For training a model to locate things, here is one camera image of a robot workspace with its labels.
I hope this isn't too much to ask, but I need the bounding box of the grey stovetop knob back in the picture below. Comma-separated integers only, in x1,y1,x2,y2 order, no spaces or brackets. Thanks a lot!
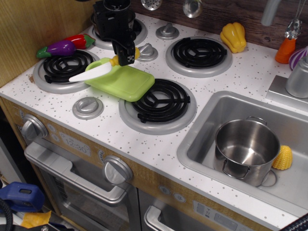
155,23,180,40

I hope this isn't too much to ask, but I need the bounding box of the grey stovetop knob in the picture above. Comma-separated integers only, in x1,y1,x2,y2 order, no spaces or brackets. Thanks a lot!
137,43,158,62
72,97,104,120
155,23,180,40

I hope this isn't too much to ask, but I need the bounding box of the grey faucet spout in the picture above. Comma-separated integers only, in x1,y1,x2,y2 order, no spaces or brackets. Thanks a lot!
261,0,281,26

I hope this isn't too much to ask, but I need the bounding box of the back right black burner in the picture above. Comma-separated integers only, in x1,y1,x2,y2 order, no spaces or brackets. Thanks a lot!
165,37,232,78

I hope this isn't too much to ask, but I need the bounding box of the lidded steel pot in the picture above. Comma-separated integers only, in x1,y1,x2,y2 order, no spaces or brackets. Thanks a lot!
91,10,135,35

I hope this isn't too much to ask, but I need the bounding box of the grey sink basin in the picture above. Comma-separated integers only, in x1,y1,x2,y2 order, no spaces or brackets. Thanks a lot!
177,91,308,217

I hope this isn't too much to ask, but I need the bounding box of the red toy chili pepper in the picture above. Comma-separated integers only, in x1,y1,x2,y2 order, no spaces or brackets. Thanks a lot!
65,34,96,49

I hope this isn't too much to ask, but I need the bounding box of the blue clamp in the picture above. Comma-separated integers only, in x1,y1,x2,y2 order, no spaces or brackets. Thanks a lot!
0,182,45,212

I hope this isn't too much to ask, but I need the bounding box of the grey dishwasher door handle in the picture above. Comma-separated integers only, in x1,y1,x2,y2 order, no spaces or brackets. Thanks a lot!
143,205,176,231

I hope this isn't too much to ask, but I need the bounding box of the front right black burner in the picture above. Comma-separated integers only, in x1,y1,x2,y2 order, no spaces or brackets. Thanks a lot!
118,79,197,135

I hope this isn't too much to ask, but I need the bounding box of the yellow toy bell pepper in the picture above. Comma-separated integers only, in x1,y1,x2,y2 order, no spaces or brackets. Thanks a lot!
220,22,246,53

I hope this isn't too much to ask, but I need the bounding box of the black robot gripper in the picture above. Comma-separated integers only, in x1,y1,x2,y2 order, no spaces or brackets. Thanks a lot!
93,0,135,66

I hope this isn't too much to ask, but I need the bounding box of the grey faucet handle cylinder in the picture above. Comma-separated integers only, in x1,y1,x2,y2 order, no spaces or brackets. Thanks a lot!
285,56,308,99

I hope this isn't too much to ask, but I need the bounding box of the white knife yellow handle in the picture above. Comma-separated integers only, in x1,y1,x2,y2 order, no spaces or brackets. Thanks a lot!
69,47,140,82

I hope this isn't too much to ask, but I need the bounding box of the grey stovetop knob front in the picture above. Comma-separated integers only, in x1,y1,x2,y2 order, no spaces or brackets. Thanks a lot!
72,97,104,120

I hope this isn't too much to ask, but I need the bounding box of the yellow cloth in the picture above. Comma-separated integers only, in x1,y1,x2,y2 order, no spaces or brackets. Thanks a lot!
21,211,51,229

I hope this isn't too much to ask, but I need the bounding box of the right oven dial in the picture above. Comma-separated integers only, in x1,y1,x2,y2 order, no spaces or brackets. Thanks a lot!
103,155,133,185

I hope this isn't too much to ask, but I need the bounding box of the front left black burner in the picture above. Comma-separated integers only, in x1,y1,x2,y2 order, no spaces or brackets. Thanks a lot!
33,50,99,94

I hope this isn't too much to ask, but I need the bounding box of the grey oven door handle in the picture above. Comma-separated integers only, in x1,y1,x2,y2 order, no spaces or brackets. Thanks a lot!
25,142,127,206

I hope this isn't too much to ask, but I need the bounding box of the green plastic cutting board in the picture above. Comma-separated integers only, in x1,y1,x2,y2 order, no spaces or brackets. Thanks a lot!
85,65,155,102

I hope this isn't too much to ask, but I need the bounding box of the black burner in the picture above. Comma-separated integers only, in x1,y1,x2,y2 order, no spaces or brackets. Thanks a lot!
118,79,197,135
33,50,99,94
165,37,232,78

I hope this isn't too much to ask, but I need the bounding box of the left oven dial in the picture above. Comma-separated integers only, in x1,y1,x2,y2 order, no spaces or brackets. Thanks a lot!
21,114,48,140

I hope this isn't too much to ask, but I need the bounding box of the yellow toy corn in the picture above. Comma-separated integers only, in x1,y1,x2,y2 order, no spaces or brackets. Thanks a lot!
272,145,293,170

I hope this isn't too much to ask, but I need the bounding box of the oven dial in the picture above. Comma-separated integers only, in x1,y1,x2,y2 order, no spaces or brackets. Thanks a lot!
103,155,133,185
21,114,48,140

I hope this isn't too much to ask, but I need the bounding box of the open steel pot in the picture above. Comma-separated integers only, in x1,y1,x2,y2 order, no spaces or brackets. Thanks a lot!
214,116,281,187

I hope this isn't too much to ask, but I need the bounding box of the orange toy carrot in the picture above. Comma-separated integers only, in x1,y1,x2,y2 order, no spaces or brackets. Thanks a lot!
275,38,296,64

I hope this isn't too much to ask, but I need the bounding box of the purple toy eggplant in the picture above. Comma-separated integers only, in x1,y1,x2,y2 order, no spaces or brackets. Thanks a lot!
36,40,76,58

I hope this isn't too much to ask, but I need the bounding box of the hanging clear utensil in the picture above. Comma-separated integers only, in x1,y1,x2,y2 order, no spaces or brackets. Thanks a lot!
284,0,307,40

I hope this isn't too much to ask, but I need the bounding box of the purple white toy onion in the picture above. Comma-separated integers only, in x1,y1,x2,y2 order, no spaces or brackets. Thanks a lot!
289,47,308,70

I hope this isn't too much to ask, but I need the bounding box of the hanging steel strainer spoon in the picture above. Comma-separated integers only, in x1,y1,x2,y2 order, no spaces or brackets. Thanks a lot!
141,0,162,11

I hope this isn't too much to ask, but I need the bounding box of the hanging steel ladle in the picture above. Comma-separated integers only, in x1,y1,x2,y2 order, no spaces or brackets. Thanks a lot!
183,0,203,18

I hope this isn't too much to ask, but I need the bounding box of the grey stovetop knob middle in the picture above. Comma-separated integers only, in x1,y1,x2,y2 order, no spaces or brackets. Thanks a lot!
137,43,158,62

